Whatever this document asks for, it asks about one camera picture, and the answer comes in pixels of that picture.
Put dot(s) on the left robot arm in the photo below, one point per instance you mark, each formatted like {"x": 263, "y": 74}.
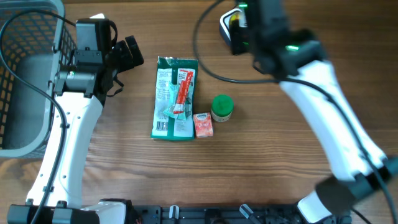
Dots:
{"x": 80, "y": 90}

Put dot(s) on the green lid jar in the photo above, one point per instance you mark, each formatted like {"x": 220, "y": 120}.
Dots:
{"x": 221, "y": 108}

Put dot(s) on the red toothpaste tube box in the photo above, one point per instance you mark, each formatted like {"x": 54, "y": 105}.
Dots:
{"x": 183, "y": 91}

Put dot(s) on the yellow oil bottle grey cap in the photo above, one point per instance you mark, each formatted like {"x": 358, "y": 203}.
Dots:
{"x": 234, "y": 20}

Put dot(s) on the green glove package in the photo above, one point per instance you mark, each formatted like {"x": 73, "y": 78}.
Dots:
{"x": 172, "y": 119}

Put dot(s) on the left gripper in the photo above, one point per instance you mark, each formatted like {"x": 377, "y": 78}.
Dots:
{"x": 128, "y": 62}

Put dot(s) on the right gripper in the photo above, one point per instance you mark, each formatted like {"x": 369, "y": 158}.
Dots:
{"x": 236, "y": 46}

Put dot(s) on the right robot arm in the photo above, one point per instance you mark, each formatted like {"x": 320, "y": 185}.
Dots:
{"x": 298, "y": 61}

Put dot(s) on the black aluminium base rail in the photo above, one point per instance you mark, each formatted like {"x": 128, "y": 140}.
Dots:
{"x": 217, "y": 214}

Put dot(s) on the red tissue pack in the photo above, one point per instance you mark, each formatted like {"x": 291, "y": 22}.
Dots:
{"x": 203, "y": 125}

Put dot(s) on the white barcode scanner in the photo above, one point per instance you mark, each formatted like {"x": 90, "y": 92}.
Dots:
{"x": 236, "y": 37}

